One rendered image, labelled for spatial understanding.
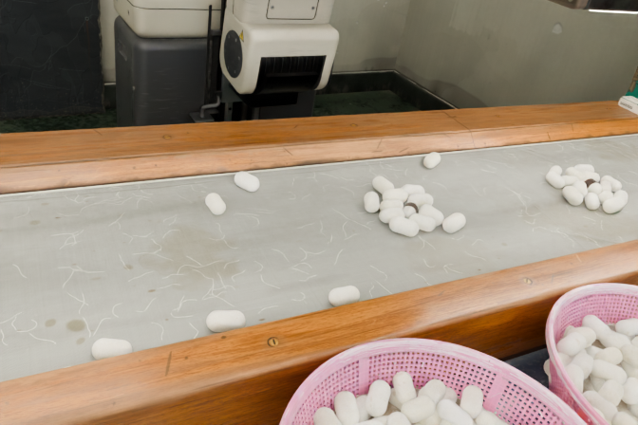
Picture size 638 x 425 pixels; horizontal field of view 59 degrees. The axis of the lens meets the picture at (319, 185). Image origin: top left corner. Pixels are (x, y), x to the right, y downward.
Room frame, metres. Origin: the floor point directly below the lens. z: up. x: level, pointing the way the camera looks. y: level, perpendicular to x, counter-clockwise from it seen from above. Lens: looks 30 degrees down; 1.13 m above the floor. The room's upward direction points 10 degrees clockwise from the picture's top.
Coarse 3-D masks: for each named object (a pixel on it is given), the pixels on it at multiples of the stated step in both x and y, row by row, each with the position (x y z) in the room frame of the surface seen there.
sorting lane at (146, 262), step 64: (64, 192) 0.56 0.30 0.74; (128, 192) 0.59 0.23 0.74; (192, 192) 0.61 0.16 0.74; (256, 192) 0.64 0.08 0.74; (320, 192) 0.67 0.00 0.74; (448, 192) 0.73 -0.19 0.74; (512, 192) 0.77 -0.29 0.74; (0, 256) 0.43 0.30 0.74; (64, 256) 0.45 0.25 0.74; (128, 256) 0.47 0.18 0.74; (192, 256) 0.49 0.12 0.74; (256, 256) 0.51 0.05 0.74; (320, 256) 0.53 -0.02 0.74; (384, 256) 0.55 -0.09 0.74; (448, 256) 0.57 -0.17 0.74; (512, 256) 0.59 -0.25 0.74; (0, 320) 0.35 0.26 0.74; (64, 320) 0.37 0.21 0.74; (128, 320) 0.38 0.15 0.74; (192, 320) 0.39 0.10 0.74; (256, 320) 0.41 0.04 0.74
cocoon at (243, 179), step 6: (240, 174) 0.65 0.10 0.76; (246, 174) 0.65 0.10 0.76; (240, 180) 0.64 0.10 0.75; (246, 180) 0.64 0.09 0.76; (252, 180) 0.64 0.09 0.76; (258, 180) 0.64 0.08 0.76; (240, 186) 0.64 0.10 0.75; (246, 186) 0.63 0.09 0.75; (252, 186) 0.63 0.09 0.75; (258, 186) 0.64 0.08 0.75
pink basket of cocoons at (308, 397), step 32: (352, 352) 0.36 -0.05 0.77; (384, 352) 0.37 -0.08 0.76; (416, 352) 0.38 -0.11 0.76; (448, 352) 0.38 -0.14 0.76; (480, 352) 0.39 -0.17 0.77; (320, 384) 0.33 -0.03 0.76; (352, 384) 0.35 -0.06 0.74; (416, 384) 0.37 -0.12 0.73; (448, 384) 0.37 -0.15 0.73; (480, 384) 0.37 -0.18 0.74; (512, 384) 0.37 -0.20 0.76; (288, 416) 0.28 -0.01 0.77; (544, 416) 0.34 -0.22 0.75; (576, 416) 0.33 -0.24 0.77
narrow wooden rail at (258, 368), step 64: (576, 256) 0.58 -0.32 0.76; (320, 320) 0.40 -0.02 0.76; (384, 320) 0.41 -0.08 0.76; (448, 320) 0.43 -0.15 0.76; (512, 320) 0.47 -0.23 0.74; (0, 384) 0.27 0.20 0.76; (64, 384) 0.28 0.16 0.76; (128, 384) 0.29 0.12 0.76; (192, 384) 0.30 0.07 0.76; (256, 384) 0.32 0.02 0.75
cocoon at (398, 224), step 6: (396, 216) 0.61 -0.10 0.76; (390, 222) 0.60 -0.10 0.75; (396, 222) 0.60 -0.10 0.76; (402, 222) 0.60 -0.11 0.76; (408, 222) 0.60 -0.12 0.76; (414, 222) 0.60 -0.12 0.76; (390, 228) 0.60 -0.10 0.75; (396, 228) 0.60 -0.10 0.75; (402, 228) 0.59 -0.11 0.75; (408, 228) 0.59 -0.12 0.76; (414, 228) 0.59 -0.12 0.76; (408, 234) 0.59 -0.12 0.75; (414, 234) 0.59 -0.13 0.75
